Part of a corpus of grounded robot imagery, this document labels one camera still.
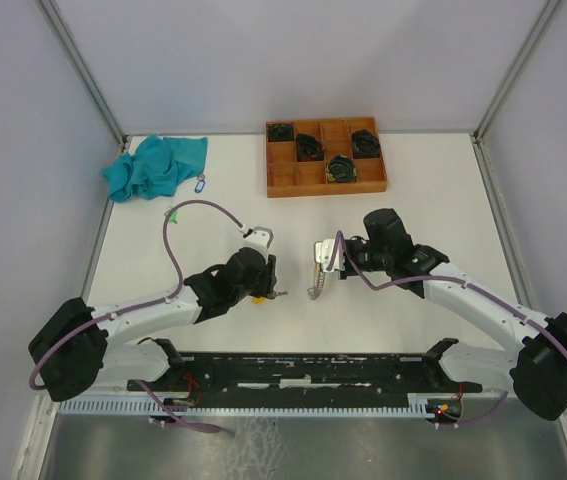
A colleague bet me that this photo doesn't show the key with solid yellow tag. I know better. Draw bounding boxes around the key with solid yellow tag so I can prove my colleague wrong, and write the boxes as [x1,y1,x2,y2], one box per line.
[251,291,288,305]

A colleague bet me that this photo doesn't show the metal keyring organizer yellow handle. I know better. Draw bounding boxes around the metal keyring organizer yellow handle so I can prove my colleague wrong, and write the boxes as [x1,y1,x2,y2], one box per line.
[307,263,326,301]

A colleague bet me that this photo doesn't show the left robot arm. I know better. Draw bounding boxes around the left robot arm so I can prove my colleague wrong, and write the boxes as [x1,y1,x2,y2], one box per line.
[28,247,277,402]

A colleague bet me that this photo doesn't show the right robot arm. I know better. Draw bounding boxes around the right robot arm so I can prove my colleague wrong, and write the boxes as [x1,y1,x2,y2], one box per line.
[315,208,567,421]

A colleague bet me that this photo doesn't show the rolled dark fabric green pattern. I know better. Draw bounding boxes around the rolled dark fabric green pattern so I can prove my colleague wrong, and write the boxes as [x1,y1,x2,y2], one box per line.
[326,155,357,183]

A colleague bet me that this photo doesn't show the wooden compartment tray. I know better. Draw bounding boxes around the wooden compartment tray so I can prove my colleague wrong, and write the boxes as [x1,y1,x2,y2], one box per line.
[265,117,389,198]

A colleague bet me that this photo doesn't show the rolled dark fabric right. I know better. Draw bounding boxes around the rolled dark fabric right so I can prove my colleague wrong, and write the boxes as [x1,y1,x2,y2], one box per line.
[351,129,381,159]

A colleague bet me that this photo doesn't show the key with blue tag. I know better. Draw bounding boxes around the key with blue tag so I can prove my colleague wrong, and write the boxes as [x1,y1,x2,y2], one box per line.
[194,173,206,194]

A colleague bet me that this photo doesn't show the rolled dark fabric red pattern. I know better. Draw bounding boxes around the rolled dark fabric red pattern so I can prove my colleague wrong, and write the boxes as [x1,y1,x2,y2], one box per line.
[295,134,325,162]

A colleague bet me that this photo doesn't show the rolled dark fabric far left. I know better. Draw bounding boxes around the rolled dark fabric far left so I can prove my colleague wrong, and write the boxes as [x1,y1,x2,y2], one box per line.
[267,122,295,143]

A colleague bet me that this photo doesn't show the teal cloth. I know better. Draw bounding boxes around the teal cloth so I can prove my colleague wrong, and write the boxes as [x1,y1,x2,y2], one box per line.
[102,135,208,203]

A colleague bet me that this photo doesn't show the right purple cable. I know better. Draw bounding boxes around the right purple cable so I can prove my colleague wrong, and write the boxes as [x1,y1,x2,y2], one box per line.
[335,229,567,430]

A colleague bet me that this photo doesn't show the purple cable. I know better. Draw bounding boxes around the purple cable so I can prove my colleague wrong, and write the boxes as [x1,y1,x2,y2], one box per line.
[335,229,567,430]
[30,199,249,434]

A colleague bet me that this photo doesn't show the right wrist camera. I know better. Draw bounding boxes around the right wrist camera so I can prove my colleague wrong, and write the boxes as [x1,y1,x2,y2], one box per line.
[314,239,345,273]

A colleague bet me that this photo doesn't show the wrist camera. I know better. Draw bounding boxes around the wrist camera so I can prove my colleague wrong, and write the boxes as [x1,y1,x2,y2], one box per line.
[314,239,345,273]
[243,226,274,259]

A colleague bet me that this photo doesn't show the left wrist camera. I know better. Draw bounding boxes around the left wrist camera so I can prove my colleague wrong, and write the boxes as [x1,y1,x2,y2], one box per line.
[243,226,274,259]

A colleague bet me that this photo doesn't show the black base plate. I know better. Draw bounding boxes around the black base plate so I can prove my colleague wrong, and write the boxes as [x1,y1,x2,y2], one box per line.
[148,352,483,408]

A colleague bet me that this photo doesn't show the white cable duct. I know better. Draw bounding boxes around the white cable duct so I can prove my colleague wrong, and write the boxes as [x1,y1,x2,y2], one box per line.
[57,395,434,420]

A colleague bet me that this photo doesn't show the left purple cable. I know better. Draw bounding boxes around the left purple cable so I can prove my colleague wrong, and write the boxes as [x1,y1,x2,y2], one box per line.
[30,199,249,434]

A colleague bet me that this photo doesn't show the right aluminium frame post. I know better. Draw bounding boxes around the right aluminium frame post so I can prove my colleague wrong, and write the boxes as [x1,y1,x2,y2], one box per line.
[473,0,564,142]

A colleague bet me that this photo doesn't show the aluminium frame post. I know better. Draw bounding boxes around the aluminium frame post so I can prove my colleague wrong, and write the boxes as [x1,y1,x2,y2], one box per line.
[473,0,564,142]
[35,0,128,150]

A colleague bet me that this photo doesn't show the left aluminium frame post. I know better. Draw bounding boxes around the left aluminium frame post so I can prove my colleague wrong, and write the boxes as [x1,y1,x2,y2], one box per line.
[35,0,128,150]

